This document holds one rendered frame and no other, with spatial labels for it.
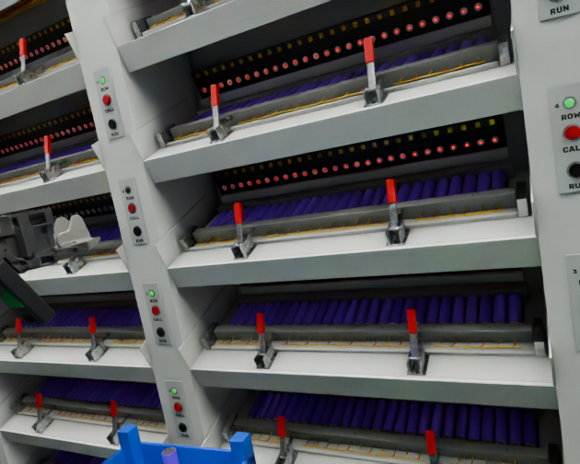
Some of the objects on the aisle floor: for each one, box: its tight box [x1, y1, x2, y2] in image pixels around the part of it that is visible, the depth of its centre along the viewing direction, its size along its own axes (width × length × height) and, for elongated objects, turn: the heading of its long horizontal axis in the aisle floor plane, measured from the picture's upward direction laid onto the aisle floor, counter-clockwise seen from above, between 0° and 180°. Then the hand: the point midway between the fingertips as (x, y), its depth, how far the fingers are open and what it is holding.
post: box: [510, 0, 580, 464], centre depth 63 cm, size 20×9×177 cm, turn 26°
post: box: [65, 0, 238, 447], centre depth 96 cm, size 20×9×177 cm, turn 26°
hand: (93, 244), depth 80 cm, fingers closed
